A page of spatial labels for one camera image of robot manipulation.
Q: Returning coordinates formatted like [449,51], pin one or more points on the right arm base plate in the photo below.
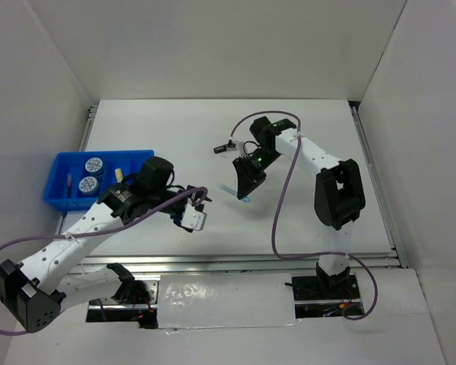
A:
[308,288]

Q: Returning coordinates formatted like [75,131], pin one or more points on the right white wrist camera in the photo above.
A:
[240,147]

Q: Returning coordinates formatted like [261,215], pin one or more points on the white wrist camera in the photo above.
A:
[240,147]
[193,218]

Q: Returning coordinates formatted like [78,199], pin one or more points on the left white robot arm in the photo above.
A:
[39,288]

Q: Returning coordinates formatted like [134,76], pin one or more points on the blue divided plastic bin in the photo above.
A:
[130,161]

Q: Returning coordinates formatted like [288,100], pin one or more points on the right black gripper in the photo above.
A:
[248,179]

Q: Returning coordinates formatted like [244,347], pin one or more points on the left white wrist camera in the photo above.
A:
[193,218]

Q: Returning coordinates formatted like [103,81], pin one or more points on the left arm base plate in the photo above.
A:
[142,294]

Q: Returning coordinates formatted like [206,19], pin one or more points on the light blue highlighter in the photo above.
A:
[233,192]

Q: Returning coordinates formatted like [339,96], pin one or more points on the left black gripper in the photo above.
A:
[201,194]

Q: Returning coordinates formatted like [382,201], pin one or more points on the yellow highlighter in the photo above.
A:
[119,175]

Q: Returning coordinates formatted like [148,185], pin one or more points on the red gel pen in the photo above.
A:
[69,186]

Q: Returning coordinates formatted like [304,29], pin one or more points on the pink black highlighter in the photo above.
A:
[220,149]

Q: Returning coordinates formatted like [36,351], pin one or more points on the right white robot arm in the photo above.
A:
[338,198]

